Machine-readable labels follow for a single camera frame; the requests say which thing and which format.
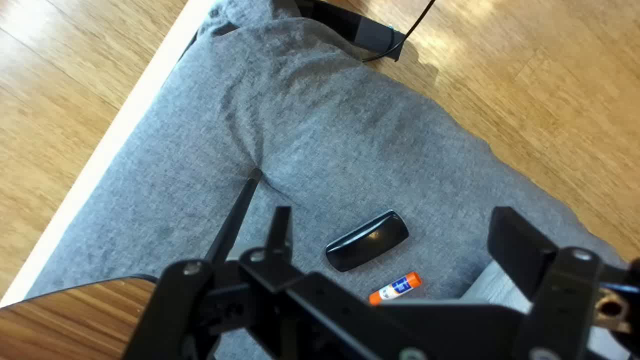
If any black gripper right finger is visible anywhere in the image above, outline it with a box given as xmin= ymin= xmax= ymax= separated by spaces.
xmin=487 ymin=206 xmax=603 ymax=360

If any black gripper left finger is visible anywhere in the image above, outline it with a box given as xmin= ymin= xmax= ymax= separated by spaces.
xmin=121 ymin=205 xmax=295 ymax=360

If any white paper sheet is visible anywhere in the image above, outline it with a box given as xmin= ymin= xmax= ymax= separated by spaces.
xmin=464 ymin=263 xmax=530 ymax=313

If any wooden teardrop side table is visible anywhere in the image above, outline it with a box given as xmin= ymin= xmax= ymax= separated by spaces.
xmin=0 ymin=278 xmax=153 ymax=360

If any orange capped glue stick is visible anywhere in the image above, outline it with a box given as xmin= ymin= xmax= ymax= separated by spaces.
xmin=367 ymin=273 xmax=421 ymax=306

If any grey fabric mattress cover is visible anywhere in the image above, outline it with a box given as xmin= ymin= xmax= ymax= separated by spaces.
xmin=33 ymin=0 xmax=605 ymax=300

